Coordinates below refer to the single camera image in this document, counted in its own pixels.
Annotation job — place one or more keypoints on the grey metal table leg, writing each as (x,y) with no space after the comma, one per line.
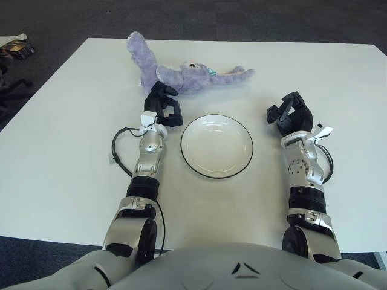
(381,259)

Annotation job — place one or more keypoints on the grey robot torso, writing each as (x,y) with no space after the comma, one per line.
(193,269)

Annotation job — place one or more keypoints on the dark cardboard box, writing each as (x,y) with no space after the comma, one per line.
(19,49)

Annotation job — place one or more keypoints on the purple plush rabbit doll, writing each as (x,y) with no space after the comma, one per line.
(193,78)

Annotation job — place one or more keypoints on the white plate with black rim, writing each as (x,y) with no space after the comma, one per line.
(217,148)

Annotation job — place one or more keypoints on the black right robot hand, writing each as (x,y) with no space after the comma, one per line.
(297,117)

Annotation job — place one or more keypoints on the black chair base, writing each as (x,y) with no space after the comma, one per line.
(13,86)

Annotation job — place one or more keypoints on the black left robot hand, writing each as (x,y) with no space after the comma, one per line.
(163,113)

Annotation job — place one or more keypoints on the white crumpled cloth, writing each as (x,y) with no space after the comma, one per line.
(12,38)

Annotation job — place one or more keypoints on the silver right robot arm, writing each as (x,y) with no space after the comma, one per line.
(305,175)

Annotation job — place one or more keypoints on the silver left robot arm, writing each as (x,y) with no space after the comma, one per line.
(148,163)

